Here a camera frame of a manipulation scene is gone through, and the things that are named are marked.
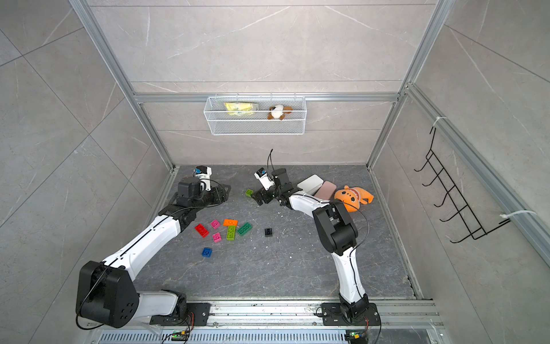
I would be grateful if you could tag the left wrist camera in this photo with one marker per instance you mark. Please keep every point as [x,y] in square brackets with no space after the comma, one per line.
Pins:
[203,173]

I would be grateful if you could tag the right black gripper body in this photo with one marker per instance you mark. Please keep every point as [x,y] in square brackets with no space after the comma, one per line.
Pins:
[274,193]

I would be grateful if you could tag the white wire basket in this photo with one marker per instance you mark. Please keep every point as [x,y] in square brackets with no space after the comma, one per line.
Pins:
[221,124]

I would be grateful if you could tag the aluminium mounting rail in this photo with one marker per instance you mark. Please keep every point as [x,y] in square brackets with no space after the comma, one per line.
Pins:
[300,314]

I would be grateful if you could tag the white rectangular box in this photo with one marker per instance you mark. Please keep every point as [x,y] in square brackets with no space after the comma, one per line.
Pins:
[311,185]

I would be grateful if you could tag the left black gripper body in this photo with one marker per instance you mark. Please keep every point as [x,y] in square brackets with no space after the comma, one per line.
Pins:
[211,198]

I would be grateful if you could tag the pink rectangular box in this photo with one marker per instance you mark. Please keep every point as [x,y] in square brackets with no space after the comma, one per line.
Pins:
[326,191]

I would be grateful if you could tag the red lego brick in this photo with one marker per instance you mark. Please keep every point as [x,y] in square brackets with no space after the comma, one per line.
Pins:
[203,232]

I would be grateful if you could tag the orange lego brick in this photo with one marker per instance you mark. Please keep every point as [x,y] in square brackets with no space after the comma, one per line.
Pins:
[230,222]

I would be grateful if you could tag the brown white plush toy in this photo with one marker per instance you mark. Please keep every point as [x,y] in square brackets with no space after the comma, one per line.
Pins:
[279,112]

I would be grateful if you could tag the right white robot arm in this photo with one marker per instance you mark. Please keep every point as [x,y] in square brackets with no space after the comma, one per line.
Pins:
[336,230]

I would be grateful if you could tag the lime green long brick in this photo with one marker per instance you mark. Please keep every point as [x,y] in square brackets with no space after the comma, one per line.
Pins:
[231,233]

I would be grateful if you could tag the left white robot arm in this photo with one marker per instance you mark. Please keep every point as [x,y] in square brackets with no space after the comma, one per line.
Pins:
[106,293]

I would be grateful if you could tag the orange plush toy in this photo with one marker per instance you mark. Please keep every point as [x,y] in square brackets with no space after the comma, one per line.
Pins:
[353,197]

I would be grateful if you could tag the lower magenta lego brick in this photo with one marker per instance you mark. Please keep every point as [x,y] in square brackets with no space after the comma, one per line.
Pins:
[217,237]

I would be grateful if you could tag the yellow packet in basket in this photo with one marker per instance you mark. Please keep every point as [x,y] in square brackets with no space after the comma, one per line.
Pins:
[241,109]

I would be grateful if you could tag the black wall hook rack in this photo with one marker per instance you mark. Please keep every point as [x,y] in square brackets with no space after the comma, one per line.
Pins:
[454,196]

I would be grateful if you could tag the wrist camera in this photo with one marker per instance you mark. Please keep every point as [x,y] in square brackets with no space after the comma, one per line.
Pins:
[203,173]
[264,178]

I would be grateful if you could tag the dark green lego brick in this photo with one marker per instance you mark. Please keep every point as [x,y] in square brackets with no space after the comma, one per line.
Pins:
[244,229]

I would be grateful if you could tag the blue lego brick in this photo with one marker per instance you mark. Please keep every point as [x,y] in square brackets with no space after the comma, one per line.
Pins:
[207,252]

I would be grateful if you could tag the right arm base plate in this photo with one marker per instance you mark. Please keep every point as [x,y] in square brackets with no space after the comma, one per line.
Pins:
[338,314]

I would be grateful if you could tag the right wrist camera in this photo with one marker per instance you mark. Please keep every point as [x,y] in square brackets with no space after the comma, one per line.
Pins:
[264,178]

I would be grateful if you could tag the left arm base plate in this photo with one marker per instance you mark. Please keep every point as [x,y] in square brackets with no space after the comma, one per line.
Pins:
[193,314]

